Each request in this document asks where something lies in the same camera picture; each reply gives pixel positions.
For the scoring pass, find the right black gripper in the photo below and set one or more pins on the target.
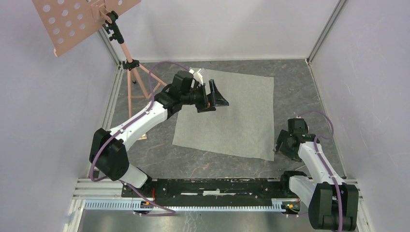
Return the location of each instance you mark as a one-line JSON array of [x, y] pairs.
[[282, 137]]

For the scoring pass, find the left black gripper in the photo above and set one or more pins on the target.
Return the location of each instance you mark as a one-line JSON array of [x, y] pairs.
[[213, 99]]

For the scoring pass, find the grey cloth napkin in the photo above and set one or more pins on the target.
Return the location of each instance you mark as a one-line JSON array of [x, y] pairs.
[[245, 128]]

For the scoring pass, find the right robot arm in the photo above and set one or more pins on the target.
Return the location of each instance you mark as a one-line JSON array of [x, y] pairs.
[[331, 202]]

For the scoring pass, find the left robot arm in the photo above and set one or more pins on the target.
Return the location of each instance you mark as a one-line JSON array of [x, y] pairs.
[[109, 147]]

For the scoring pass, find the wooden block stack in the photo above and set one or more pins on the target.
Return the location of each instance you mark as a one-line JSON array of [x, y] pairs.
[[144, 136]]

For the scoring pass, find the pink music stand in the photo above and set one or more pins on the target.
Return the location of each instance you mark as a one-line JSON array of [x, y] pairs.
[[69, 22]]

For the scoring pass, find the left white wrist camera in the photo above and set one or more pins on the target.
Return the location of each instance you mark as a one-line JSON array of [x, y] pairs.
[[198, 75]]

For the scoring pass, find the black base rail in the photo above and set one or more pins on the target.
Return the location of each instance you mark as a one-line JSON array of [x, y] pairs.
[[211, 192]]

